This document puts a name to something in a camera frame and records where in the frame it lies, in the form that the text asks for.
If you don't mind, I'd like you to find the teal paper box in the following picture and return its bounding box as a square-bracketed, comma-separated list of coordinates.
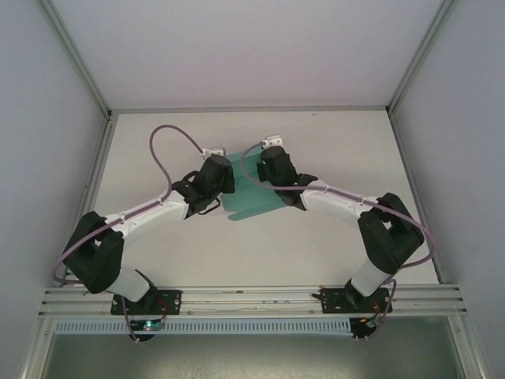
[219, 149, 290, 222]

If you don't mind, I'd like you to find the circuit board with green light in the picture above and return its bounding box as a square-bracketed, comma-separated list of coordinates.
[131, 319, 166, 332]

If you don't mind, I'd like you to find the grey metal lower panel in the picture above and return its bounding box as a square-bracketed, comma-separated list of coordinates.
[41, 333, 462, 379]

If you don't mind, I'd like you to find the aluminium back rail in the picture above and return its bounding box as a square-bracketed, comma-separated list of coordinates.
[109, 105, 391, 115]

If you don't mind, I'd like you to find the aluminium side rail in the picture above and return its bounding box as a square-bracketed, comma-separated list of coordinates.
[80, 114, 116, 287]
[389, 112, 445, 284]

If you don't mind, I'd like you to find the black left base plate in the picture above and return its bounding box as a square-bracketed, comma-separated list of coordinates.
[110, 289, 183, 317]

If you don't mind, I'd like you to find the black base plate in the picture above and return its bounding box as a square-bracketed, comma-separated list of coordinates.
[110, 289, 183, 317]
[320, 287, 391, 316]

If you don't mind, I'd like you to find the aluminium mounting rail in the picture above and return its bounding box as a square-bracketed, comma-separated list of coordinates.
[38, 284, 469, 319]

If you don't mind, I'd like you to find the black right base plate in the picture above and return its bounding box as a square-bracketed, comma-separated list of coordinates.
[320, 287, 391, 316]

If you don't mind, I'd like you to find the slotted white cable duct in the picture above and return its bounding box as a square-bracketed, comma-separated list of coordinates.
[54, 318, 353, 336]

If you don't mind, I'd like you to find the aluminium frame post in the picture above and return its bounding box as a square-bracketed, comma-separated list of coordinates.
[39, 0, 114, 118]
[386, 0, 455, 118]

